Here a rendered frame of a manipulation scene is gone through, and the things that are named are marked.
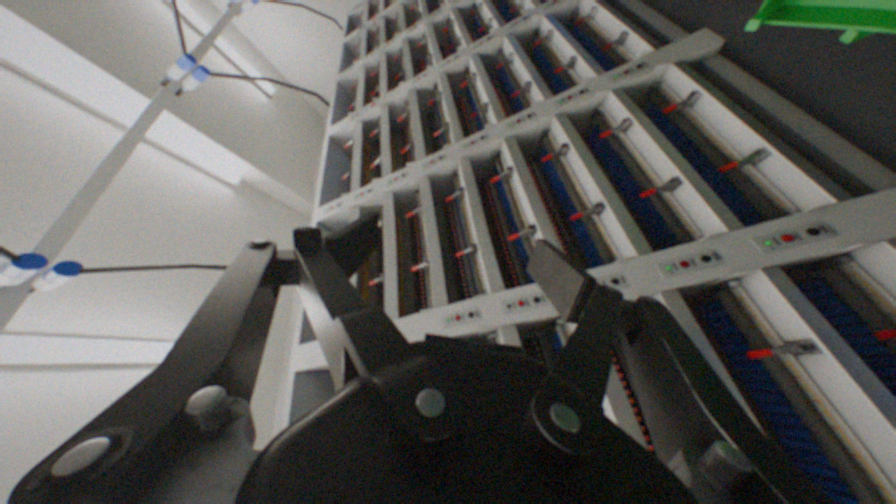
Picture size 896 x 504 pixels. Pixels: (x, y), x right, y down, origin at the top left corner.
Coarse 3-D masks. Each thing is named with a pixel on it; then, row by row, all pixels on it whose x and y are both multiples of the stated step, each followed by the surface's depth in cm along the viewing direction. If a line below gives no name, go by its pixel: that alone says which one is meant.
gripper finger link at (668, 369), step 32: (672, 320) 10; (640, 352) 10; (672, 352) 8; (640, 384) 9; (672, 384) 7; (704, 384) 7; (672, 416) 7; (704, 416) 6; (736, 416) 6; (672, 448) 7; (768, 448) 5; (768, 480) 5; (800, 480) 5
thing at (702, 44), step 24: (672, 48) 78; (696, 48) 75; (720, 48) 74; (648, 72) 78; (504, 120) 96; (576, 120) 91; (456, 144) 102; (480, 144) 96; (528, 144) 97; (408, 168) 109; (432, 168) 102; (480, 168) 105; (384, 192) 109; (408, 192) 111; (432, 192) 113; (336, 216) 119; (360, 216) 122
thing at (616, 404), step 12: (540, 324) 72; (552, 324) 67; (564, 324) 65; (576, 324) 59; (540, 336) 75; (612, 372) 53; (612, 384) 52; (612, 396) 51; (624, 396) 51; (612, 408) 50; (624, 408) 50; (624, 420) 49; (636, 420) 49; (636, 432) 48
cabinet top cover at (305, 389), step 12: (324, 228) 125; (300, 300) 102; (300, 312) 99; (300, 324) 96; (300, 336) 94; (312, 336) 99; (300, 372) 90; (312, 372) 94; (324, 372) 99; (288, 384) 87; (300, 384) 88; (312, 384) 93; (324, 384) 98; (288, 396) 85; (300, 396) 87; (312, 396) 91; (324, 396) 96; (288, 408) 83; (300, 408) 86; (288, 420) 81
